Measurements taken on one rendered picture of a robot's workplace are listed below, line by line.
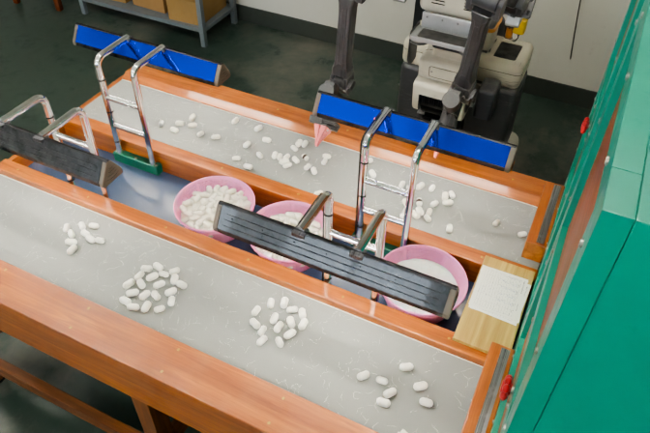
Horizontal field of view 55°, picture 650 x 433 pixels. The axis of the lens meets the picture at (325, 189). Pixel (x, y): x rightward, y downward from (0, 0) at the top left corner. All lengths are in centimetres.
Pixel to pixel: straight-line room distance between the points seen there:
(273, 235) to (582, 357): 91
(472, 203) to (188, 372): 108
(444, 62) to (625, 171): 195
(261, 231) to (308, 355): 38
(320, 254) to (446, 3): 129
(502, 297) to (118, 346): 106
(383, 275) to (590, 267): 82
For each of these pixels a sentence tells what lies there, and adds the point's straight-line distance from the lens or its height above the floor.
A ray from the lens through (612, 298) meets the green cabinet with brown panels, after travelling 71.
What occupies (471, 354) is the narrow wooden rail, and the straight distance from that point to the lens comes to 175.
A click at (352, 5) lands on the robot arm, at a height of 129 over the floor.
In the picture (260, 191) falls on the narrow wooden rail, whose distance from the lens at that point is 215.
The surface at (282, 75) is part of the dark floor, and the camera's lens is 415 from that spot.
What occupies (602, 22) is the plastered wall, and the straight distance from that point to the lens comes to 394.
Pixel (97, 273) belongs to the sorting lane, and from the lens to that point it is 201.
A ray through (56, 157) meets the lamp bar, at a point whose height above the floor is 108.
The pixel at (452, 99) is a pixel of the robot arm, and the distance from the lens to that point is 210.
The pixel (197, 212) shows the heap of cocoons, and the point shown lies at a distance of 211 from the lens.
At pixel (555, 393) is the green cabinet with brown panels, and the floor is 149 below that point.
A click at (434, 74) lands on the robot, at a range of 263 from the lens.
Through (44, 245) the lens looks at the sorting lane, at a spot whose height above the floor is 74.
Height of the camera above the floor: 219
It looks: 42 degrees down
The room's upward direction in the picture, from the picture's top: 1 degrees clockwise
